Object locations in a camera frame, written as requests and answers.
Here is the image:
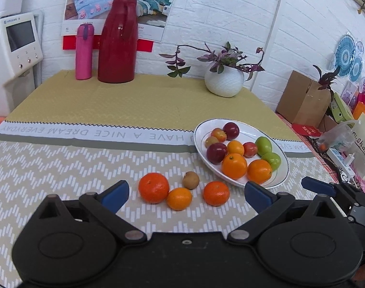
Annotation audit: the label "small yellowish fruit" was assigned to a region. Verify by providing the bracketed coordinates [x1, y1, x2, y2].
[204, 136, 219, 148]

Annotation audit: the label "beige Shan tote bag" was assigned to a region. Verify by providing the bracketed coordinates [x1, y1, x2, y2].
[349, 113, 365, 180]

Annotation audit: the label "large orange front left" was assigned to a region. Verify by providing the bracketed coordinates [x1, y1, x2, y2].
[221, 153, 247, 180]

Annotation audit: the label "red-yellow apple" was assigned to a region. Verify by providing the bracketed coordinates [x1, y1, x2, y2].
[211, 128, 227, 142]

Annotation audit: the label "green box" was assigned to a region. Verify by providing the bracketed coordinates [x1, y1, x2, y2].
[330, 92, 354, 124]

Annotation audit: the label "dark red plum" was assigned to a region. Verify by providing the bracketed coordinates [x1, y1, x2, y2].
[206, 142, 227, 165]
[223, 122, 240, 140]

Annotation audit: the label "dark red plum front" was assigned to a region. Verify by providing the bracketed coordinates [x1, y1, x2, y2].
[206, 142, 227, 165]

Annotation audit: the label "bedding poster on wall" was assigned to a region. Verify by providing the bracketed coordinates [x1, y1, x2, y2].
[61, 0, 174, 51]

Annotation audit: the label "small red apple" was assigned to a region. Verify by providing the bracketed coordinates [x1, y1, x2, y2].
[243, 142, 258, 158]

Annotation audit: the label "pink water bottle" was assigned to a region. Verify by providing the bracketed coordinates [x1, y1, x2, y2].
[75, 24, 94, 80]

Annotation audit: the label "blue round wall decorations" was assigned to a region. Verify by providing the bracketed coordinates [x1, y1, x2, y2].
[330, 34, 365, 83]

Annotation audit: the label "dark purple potted plant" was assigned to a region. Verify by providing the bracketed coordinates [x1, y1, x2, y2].
[313, 64, 341, 102]

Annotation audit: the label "clear plastic bag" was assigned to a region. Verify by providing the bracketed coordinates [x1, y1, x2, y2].
[317, 120, 360, 152]

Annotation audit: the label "white water dispenser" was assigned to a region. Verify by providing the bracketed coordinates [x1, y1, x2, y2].
[0, 0, 43, 117]

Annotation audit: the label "white power strip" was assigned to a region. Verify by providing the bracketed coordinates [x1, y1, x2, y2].
[326, 148, 355, 180]

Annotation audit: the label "white ribbed plant pot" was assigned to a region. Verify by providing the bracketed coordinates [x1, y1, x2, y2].
[204, 66, 245, 97]

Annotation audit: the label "brown kiwi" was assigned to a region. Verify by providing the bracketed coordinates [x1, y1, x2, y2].
[182, 171, 200, 190]

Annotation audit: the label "large orange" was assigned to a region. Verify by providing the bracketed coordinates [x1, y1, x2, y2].
[247, 159, 273, 185]
[221, 153, 247, 180]

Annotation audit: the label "small orange in plate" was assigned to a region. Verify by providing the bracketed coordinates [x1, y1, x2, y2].
[227, 140, 244, 156]

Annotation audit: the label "green apple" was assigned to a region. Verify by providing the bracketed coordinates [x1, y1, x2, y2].
[255, 137, 272, 157]
[261, 152, 281, 171]

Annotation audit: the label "large orange front right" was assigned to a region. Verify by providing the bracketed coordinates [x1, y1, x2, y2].
[247, 159, 273, 185]

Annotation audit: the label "red envelope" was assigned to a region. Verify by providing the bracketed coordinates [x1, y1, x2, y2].
[291, 124, 322, 138]

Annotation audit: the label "dark red plum back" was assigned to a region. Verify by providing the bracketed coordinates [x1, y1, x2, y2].
[223, 122, 240, 140]

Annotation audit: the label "large tangerine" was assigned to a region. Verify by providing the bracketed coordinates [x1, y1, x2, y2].
[138, 172, 170, 204]

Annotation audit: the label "red thermos jug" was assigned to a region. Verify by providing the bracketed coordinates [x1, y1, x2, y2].
[98, 0, 138, 84]

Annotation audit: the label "orange paper bag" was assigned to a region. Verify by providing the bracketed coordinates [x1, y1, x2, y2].
[353, 102, 365, 120]

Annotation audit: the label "green patterned tablecloth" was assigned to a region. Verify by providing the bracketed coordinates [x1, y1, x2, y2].
[0, 70, 336, 287]

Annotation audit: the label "medium tangerine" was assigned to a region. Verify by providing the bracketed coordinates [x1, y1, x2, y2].
[203, 181, 230, 207]

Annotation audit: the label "brown cardboard box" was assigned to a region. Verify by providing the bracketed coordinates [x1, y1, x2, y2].
[276, 70, 331, 127]

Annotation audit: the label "small orange mandarin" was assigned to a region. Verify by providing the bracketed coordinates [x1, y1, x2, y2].
[166, 187, 193, 211]

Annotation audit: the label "purple trailing plant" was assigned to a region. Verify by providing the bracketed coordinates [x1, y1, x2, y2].
[158, 42, 265, 81]

